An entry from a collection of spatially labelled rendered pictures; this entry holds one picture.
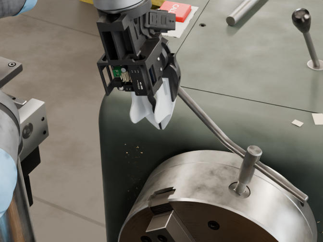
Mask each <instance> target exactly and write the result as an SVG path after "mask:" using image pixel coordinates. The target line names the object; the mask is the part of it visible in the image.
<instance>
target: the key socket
mask: <svg viewBox="0 0 323 242"><path fill-rule="evenodd" d="M236 185H237V183H233V184H231V185H230V186H229V192H230V193H231V194H232V195H233V196H235V197H237V198H242V199H244V198H248V197H249V195H250V192H249V189H248V188H247V187H246V188H245V192H244V193H243V194H242V195H239V194H238V193H236V192H235V191H234V189H235V188H236Z"/></svg>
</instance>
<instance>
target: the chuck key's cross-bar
mask: <svg viewBox="0 0 323 242"><path fill-rule="evenodd" d="M177 95H178V96H179V97H180V98H181V99H182V100H183V101H184V102H185V103H186V104H187V105H188V106H189V108H190V109H191V110H192V111H193V112H194V113H195V114H196V115H197V116H198V117H199V118H200V119H201V121H202V122H203V123H204V124H205V125H206V126H207V127H208V128H209V129H210V130H211V131H212V132H213V134H214V135H215V136H216V137H217V138H218V139H219V140H220V141H221V142H222V143H223V144H224V145H225V146H226V147H227V148H229V149H230V150H231V151H233V152H234V153H235V154H237V155H238V156H239V157H241V158H242V159H244V156H245V154H246V151H245V150H244V149H242V148H241V147H239V146H238V145H237V144H235V143H234V142H233V141H231V140H230V139H229V138H228V137H227V136H226V135H225V134H224V133H223V132H222V130H221V129H220V128H219V127H218V126H217V125H216V124H215V123H214V122H213V121H212V120H211V119H210V118H209V116H208V115H207V114H206V113H205V112H204V111H203V110H202V109H201V108H200V107H199V106H198V105H197V104H196V103H195V101H194V100H193V99H192V98H191V97H190V96H189V95H188V94H187V93H186V92H185V91H184V90H183V89H182V87H181V86H179V90H178V94H177ZM253 167H254V168H256V169H257V170H258V171H260V172H261V173H263V174H264V175H265V176H267V177H268V178H269V179H271V180H272V181H273V182H275V183H276V184H278V185H279V186H280V187H282V188H283V189H285V190H286V191H287V192H289V193H290V194H291V195H293V196H294V197H295V198H297V199H298V200H299V201H301V202H302V203H305V202H306V201H307V200H308V196H307V195H306V194H304V193H303V192H302V191H300V190H299V189H298V188H296V187H295V186H293V185H292V184H290V183H289V182H288V181H286V180H285V179H284V178H282V177H281V176H279V175H278V174H277V173H275V172H274V171H273V170H271V169H270V168H268V167H267V166H265V165H264V164H263V163H261V162H260V161H258V162H257V163H255V164H254V165H253Z"/></svg>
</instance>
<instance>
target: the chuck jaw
mask: <svg viewBox="0 0 323 242"><path fill-rule="evenodd" d="M173 194H174V191H170V192H166V193H162V194H158V195H156V196H155V197H154V198H152V199H151V202H152V204H151V206H150V208H151V209H152V211H153V212H154V213H155V215H154V216H153V218H152V220H151V222H150V224H149V226H148V228H147V230H146V234H147V235H148V236H149V238H150V239H151V240H152V242H196V240H195V239H194V237H193V236H192V235H191V233H190V232H189V230H188V229H187V228H186V226H185V225H184V223H183V222H182V220H181V219H180V217H179V216H178V215H177V213H176V212H175V210H174V209H173V208H172V206H171V205H170V203H169V202H168V198H169V196H170V195H173Z"/></svg>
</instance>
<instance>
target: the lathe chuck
mask: <svg viewBox="0 0 323 242"><path fill-rule="evenodd" d="M238 172H239V169H236V168H233V167H229V166H225V165H219V164H212V163H189V164H183V165H178V166H174V167H171V168H168V169H166V170H164V171H162V172H160V173H158V174H157V175H155V176H154V177H153V178H151V179H150V180H149V181H148V182H147V183H146V185H145V186H144V187H143V189H142V190H141V192H140V194H139V196H138V198H137V200H136V201H135V203H134V205H133V207H132V209H131V211H130V213H129V214H128V216H127V218H126V220H125V222H124V224H123V225H122V228H121V230H120V233H119V237H118V242H152V240H151V239H150V238H149V236H148V235H147V234H146V230H147V228H148V226H149V224H150V222H151V220H152V218H153V216H154V215H155V213H154V212H153V211H152V209H151V208H150V206H151V204H152V202H151V199H152V198H154V197H155V196H156V195H158V194H162V193H166V192H170V191H174V194H173V195H170V196H169V198H168V202H169V203H170V205H171V206H172V208H173V209H174V210H175V212H176V213H177V215H178V216H179V217H180V219H181V220H182V222H183V223H184V225H185V226H186V228H187V229H188V230H189V232H190V233H191V235H192V236H193V237H194V239H195V240H196V242H313V237H312V233H311V230H310V228H309V226H308V224H307V222H306V220H305V218H304V216H303V215H302V213H301V212H300V211H299V209H298V208H297V207H296V206H295V205H294V203H293V202H292V201H291V200H290V199H289V198H288V197H287V196H285V195H284V194H283V193H282V192H281V191H279V190H278V189H277V188H275V187H274V186H272V185H271V184H269V183H268V182H266V181H265V180H263V179H261V178H259V177H257V176H255V175H253V177H252V180H251V182H250V183H249V184H247V185H246V187H247V188H248V189H249V192H250V195H249V197H248V198H244V199H242V198H237V197H235V196H233V195H232V194H231V193H230V192H229V186H230V185H231V184H233V183H237V182H238V180H237V175H238Z"/></svg>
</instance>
